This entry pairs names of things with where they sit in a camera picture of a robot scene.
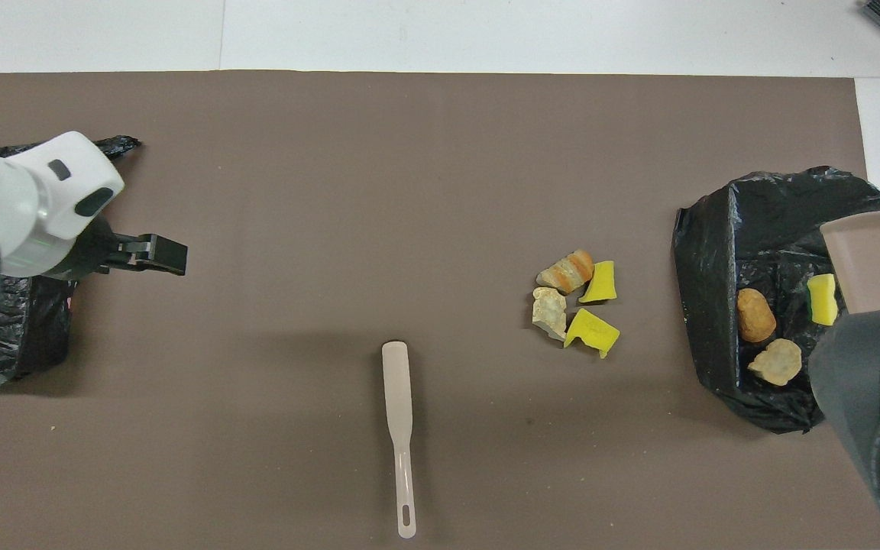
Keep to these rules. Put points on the brown oval bread roll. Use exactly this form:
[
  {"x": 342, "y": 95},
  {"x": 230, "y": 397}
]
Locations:
[{"x": 755, "y": 317}]

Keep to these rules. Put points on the striped toy croissant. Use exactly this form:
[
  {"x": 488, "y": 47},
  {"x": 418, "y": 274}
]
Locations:
[{"x": 566, "y": 271}]

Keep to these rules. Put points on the yellow sponge with green back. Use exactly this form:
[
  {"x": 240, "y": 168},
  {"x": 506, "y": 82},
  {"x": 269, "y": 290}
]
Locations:
[{"x": 822, "y": 302}]

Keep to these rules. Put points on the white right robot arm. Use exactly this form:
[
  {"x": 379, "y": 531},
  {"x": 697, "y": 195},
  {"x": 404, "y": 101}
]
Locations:
[{"x": 852, "y": 382}]

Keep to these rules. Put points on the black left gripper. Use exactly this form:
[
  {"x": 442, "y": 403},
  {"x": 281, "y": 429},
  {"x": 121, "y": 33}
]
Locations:
[{"x": 88, "y": 248}]

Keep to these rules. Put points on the brown table mat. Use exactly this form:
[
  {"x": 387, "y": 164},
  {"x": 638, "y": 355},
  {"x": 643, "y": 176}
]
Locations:
[{"x": 440, "y": 114}]

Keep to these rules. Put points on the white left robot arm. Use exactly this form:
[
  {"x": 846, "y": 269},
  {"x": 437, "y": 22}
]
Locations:
[{"x": 12, "y": 198}]

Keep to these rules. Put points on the small yellow sponge piece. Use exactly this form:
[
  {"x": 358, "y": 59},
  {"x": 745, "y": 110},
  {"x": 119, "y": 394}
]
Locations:
[{"x": 602, "y": 284}]

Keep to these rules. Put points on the beige hand brush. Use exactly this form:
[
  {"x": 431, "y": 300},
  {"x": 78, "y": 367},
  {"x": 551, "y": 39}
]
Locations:
[{"x": 396, "y": 382}]

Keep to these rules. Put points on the beige plastic dustpan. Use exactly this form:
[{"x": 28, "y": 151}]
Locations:
[{"x": 875, "y": 260}]

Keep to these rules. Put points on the black bag-lined bin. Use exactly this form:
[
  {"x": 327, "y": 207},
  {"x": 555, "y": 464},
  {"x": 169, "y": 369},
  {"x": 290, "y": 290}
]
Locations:
[
  {"x": 27, "y": 328},
  {"x": 703, "y": 305}
]

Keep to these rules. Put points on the large yellow sponge piece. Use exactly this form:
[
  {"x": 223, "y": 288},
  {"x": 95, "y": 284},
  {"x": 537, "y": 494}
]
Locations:
[{"x": 594, "y": 330}]

